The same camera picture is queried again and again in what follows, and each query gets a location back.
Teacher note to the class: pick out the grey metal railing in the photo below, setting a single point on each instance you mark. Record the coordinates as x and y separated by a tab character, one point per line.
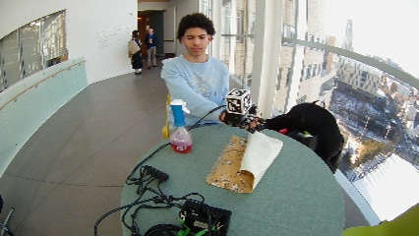
358	57

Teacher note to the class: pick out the black backpack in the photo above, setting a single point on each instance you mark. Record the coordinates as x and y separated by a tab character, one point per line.
312	128

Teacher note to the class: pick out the yellow-green object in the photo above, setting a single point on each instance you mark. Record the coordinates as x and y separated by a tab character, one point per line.
389	224

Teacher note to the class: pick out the white cloth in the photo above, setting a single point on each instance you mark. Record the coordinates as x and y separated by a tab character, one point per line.
260	154

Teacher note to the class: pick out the white cube of black markers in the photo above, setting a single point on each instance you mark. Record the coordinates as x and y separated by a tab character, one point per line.
238	101

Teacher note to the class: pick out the brown patterned cloth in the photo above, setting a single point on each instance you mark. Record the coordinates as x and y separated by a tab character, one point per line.
226	167

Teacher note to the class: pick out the wooden wall handrail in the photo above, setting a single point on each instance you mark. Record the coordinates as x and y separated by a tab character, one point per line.
39	86

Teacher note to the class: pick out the yellow chair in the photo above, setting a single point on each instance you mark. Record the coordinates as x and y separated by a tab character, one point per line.
165	118

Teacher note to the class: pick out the spray bottle with pink liquid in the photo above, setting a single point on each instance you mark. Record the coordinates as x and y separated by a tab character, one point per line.
180	137

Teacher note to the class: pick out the black power strip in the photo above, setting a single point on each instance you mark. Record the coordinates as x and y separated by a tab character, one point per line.
155	173

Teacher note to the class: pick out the large interior window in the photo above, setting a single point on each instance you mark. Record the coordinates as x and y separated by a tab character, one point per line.
32	49

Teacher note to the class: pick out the person in light blue sweater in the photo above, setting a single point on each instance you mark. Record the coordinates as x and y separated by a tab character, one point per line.
196	82

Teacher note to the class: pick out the black electronic box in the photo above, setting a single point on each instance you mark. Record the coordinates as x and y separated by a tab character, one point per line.
205	218

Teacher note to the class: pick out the white pillar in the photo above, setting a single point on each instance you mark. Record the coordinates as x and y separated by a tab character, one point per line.
265	55

